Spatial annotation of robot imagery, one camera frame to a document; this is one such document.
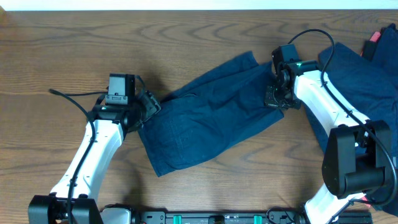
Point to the pile of navy clothes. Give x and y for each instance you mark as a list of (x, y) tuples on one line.
[(370, 85)]

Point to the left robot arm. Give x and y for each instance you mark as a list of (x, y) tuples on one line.
[(74, 198)]

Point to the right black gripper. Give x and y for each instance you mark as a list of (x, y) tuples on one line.
[(269, 99)]

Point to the navy blue shorts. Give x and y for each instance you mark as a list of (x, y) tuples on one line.
[(209, 115)]

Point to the black garment with pink trim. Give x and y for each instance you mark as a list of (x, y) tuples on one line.
[(371, 43)]

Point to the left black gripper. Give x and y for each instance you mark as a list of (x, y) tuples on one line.
[(152, 105)]

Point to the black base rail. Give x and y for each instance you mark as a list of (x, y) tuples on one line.
[(217, 217)]

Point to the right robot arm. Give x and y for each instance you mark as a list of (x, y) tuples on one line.
[(356, 160)]

